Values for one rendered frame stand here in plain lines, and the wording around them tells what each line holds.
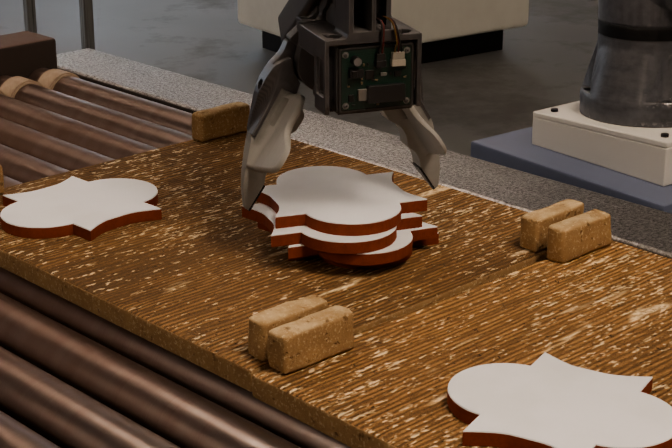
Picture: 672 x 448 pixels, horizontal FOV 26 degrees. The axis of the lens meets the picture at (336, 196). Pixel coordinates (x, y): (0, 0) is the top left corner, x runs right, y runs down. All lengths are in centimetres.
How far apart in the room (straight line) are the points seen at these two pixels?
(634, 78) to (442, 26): 400
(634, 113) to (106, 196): 58
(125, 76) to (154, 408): 82
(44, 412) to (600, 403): 34
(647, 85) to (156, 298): 67
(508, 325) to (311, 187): 22
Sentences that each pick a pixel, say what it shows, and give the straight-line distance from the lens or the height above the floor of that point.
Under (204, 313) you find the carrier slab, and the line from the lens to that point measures 98.
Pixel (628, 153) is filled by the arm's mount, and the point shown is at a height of 89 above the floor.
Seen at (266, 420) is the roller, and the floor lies 91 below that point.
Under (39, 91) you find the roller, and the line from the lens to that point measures 162.
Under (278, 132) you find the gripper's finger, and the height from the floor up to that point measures 103.
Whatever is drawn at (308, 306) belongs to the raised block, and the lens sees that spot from 93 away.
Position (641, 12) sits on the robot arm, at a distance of 150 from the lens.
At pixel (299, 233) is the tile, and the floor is 96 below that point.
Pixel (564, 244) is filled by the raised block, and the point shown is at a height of 95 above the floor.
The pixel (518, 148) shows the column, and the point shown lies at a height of 87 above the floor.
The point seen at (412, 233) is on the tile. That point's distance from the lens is 107.
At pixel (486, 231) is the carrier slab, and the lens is 113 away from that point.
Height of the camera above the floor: 133
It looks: 19 degrees down
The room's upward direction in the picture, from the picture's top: straight up
